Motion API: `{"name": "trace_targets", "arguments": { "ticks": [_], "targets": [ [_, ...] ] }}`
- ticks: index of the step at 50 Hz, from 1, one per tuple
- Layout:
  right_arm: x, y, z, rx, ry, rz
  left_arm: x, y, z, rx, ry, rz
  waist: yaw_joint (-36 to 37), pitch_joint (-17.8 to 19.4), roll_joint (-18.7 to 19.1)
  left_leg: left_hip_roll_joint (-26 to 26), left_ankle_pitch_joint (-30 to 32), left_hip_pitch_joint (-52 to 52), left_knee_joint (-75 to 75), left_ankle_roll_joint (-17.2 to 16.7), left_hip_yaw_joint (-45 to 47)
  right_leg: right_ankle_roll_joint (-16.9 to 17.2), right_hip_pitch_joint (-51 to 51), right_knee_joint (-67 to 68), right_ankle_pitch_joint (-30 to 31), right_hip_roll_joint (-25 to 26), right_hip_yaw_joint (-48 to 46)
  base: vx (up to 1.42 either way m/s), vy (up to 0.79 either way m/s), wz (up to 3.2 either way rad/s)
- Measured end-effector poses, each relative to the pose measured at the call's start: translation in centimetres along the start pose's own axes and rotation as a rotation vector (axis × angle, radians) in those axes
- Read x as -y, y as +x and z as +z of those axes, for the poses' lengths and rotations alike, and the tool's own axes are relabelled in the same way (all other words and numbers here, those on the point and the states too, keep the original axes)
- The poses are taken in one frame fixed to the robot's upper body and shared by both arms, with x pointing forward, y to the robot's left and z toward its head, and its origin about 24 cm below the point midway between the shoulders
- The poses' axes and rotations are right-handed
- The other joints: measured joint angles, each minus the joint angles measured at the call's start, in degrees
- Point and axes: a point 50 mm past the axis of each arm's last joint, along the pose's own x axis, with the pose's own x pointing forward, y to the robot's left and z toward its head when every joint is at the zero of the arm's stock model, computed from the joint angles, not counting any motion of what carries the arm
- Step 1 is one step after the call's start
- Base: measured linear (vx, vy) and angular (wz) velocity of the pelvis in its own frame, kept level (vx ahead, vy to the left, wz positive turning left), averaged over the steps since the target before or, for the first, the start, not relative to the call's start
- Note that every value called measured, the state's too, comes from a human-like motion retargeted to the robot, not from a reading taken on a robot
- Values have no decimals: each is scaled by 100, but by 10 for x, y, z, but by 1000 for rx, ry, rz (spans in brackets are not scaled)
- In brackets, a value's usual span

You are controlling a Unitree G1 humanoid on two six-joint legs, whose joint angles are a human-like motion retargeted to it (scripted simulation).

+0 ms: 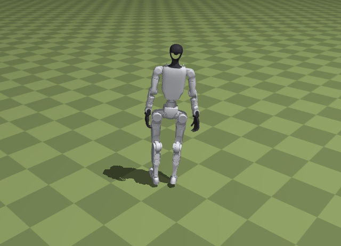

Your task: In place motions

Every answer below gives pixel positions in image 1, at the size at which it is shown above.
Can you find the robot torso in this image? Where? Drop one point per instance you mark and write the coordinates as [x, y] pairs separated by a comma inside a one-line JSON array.
[[173, 81]]

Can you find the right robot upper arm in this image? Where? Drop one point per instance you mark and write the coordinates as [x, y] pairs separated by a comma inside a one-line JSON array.
[[192, 82]]

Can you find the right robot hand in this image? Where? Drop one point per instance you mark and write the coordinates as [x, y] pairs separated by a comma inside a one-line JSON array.
[[195, 122]]

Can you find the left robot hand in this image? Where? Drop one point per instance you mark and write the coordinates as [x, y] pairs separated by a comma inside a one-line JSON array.
[[147, 117]]

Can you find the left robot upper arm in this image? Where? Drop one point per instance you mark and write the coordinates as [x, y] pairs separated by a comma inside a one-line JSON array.
[[155, 79]]

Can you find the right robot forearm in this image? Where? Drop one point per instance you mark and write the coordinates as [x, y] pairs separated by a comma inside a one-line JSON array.
[[194, 104]]

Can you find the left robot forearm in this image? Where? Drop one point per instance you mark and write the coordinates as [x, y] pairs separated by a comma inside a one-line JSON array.
[[150, 100]]

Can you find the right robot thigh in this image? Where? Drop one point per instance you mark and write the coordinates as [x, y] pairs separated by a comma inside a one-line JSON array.
[[180, 127]]

